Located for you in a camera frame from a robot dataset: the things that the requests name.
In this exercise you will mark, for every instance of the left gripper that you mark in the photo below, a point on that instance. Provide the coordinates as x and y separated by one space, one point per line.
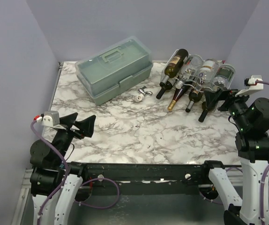
86 125

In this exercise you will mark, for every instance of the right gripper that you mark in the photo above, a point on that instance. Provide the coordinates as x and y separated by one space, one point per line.
222 101

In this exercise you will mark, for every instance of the round clear bottle dark label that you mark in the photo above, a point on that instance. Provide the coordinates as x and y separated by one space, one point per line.
223 77

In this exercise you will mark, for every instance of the clear bottle white label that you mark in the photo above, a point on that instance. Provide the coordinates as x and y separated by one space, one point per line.
205 74

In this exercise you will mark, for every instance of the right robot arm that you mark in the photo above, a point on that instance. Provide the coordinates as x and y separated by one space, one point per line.
252 143

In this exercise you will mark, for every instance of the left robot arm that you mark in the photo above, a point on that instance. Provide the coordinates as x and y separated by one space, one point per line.
54 182

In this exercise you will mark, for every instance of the green bottle black neck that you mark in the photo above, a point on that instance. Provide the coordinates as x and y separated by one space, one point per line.
206 108

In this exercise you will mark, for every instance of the clear bottle silver cap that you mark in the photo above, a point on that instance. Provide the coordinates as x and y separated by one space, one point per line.
186 74

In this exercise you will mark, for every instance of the red wine bottle gold foil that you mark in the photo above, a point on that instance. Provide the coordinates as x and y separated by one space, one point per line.
177 95

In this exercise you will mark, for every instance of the dark bottle bottom left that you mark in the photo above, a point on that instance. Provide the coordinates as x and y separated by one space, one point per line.
165 86

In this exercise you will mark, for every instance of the dark green bottle top left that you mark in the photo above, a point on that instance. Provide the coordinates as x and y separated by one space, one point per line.
174 65

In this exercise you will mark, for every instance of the chrome white bottle stopper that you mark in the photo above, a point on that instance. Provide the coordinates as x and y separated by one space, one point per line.
142 93

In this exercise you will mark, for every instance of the green plastic toolbox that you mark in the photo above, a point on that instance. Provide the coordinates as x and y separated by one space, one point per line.
115 70

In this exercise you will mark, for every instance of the white wire wine rack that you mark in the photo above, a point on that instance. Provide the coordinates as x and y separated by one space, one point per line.
189 72

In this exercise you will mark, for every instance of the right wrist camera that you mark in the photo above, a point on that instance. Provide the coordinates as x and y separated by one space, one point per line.
253 85

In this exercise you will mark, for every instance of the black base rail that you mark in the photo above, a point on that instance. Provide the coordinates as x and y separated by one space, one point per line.
146 179

